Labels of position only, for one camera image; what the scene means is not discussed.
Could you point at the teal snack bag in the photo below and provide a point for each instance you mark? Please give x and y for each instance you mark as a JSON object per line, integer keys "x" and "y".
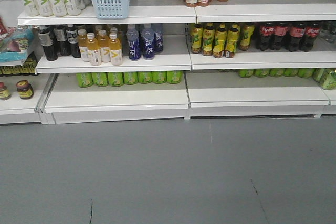
{"x": 15, "y": 43}

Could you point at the orange yellow drink bottle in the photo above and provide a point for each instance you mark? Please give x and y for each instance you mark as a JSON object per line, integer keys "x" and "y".
{"x": 82, "y": 38}
{"x": 103, "y": 41}
{"x": 115, "y": 49}
{"x": 93, "y": 49}

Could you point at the dark tea bottle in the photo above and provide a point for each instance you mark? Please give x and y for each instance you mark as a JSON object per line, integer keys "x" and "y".
{"x": 61, "y": 37}
{"x": 46, "y": 38}
{"x": 72, "y": 35}

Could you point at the black cola plastic bottle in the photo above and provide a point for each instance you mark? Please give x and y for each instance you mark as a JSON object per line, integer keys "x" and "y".
{"x": 297, "y": 31}
{"x": 266, "y": 31}
{"x": 310, "y": 35}
{"x": 280, "y": 31}

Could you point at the green soda can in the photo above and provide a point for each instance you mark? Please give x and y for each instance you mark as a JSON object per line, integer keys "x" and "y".
{"x": 115, "y": 79}
{"x": 130, "y": 78}
{"x": 174, "y": 76}
{"x": 100, "y": 79}
{"x": 159, "y": 77}
{"x": 84, "y": 79}
{"x": 144, "y": 77}

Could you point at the blue sports drink bottle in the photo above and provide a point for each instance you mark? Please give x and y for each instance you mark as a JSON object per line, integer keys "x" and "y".
{"x": 147, "y": 34}
{"x": 158, "y": 37}
{"x": 133, "y": 42}

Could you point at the yellow lemon tea bottle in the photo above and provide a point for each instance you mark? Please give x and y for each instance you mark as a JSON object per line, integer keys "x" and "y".
{"x": 219, "y": 40}
{"x": 246, "y": 33}
{"x": 232, "y": 39}
{"x": 196, "y": 37}
{"x": 208, "y": 37}

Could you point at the red lid sauce jar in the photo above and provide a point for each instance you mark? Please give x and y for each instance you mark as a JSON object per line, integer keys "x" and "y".
{"x": 4, "y": 92}
{"x": 24, "y": 89}

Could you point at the white metal shelf unit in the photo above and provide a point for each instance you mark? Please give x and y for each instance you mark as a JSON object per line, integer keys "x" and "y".
{"x": 203, "y": 91}

